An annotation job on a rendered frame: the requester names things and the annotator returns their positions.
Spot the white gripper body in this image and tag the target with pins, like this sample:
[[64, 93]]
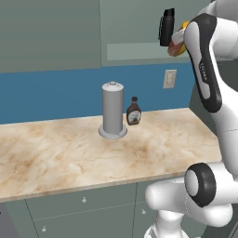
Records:
[[179, 36]]

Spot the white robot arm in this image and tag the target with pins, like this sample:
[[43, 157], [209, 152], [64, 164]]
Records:
[[224, 139]]

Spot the orange honey bottle yellow cap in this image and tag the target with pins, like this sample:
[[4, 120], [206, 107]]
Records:
[[176, 50]]

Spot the brown chocolate syrup bottle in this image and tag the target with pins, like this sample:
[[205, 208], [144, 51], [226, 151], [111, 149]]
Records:
[[134, 114]]

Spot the grey paper towel holder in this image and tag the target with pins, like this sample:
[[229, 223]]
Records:
[[112, 107]]

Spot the grey-green narrow drawer front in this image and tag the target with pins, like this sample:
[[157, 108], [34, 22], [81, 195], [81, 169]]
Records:
[[142, 192]]

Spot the white cabinet door knob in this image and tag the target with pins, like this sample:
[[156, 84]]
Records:
[[143, 212]]

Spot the white drawer knob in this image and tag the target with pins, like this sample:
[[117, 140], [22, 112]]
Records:
[[84, 200], [44, 229]]

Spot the grey-green narrow cabinet door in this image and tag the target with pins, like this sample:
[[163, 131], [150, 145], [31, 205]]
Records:
[[141, 223]]

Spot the grey-green wide drawer front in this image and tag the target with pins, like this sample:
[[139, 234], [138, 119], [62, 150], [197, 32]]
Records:
[[68, 203]]

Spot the grey-green deep drawer front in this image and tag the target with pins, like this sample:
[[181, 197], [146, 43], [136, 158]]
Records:
[[93, 224]]

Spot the dark grey dishwasher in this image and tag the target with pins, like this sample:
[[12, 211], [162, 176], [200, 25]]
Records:
[[6, 223]]

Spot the white wall outlet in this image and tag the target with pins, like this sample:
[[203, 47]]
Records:
[[169, 79]]

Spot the grey-green open wall cabinet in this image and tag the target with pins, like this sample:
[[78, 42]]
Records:
[[133, 24]]

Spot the grey-green wall cabinet door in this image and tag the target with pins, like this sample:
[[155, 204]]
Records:
[[49, 34]]

